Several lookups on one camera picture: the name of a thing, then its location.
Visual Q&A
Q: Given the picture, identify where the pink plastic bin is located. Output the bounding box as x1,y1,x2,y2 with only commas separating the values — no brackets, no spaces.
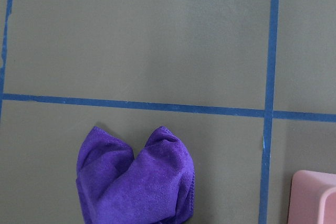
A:
288,170,335,224

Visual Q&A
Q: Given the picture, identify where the purple cloth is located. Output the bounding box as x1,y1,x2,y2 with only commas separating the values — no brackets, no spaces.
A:
76,126,195,223

